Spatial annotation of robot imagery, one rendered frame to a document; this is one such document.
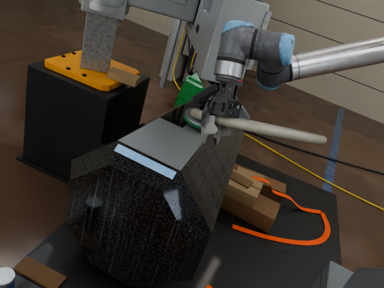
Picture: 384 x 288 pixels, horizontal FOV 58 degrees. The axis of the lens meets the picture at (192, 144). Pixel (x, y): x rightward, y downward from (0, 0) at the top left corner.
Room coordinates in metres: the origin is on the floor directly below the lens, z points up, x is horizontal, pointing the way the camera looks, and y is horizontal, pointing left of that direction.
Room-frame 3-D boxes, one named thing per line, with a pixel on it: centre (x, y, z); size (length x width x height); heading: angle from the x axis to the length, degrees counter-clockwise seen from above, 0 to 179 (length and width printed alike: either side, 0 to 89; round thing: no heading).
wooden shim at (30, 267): (1.17, 0.54, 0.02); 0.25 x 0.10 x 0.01; 79
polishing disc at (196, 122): (1.81, -0.01, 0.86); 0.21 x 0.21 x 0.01
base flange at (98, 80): (2.27, 0.81, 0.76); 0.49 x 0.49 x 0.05; 79
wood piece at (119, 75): (2.17, 0.57, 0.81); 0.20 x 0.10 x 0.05; 87
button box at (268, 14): (1.77, -0.14, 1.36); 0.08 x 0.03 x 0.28; 17
